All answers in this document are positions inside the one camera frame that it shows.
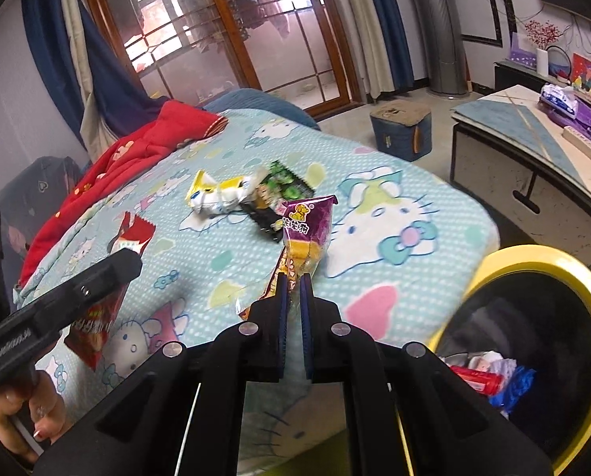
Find marble top coffee table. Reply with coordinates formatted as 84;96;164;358
449;84;591;269

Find white power strip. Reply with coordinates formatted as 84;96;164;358
563;126;591;163

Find yellow rimmed trash bin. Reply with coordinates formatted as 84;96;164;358
394;244;591;476

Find green black snack wrapper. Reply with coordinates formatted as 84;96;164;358
241;159;316;245

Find blue white tissue pack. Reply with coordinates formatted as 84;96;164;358
539;83;580;114

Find dark heart patterned chair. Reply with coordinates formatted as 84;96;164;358
0;156;83;288

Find beige curtain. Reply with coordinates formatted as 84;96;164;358
57;0;103;144
332;0;395;102

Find blue curtain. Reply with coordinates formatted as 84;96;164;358
357;0;415;95
20;0;162;144

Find blue wrapper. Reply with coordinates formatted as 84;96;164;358
491;366;536;415

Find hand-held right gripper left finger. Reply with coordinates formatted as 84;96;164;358
33;275;291;476

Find wooden glass sliding door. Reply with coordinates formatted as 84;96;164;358
80;0;363;117

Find red blanket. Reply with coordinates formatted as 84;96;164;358
18;99;227;286

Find blue square stool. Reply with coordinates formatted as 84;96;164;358
369;99;434;162

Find person's left hand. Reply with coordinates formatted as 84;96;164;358
0;372;69;462

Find round ring ornament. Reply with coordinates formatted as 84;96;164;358
545;44;572;80

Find dark television stand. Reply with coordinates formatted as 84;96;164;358
493;59;591;110

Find colourful painting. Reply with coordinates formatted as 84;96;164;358
570;52;591;95

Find grey standing air conditioner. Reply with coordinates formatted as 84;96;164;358
404;0;472;97

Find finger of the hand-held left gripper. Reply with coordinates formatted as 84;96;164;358
32;248;143;332

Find purple snack wrapper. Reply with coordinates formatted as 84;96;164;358
238;194;337;321

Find long red cartoon wrapper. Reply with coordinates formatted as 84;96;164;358
63;211;156;372

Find pink flower sprigs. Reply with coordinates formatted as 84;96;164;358
523;20;564;53

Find red snack packet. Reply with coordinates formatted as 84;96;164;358
449;364;505;396

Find yellow white snack wrapper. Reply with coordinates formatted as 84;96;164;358
186;169;266;216

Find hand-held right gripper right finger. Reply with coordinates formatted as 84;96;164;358
298;274;556;476

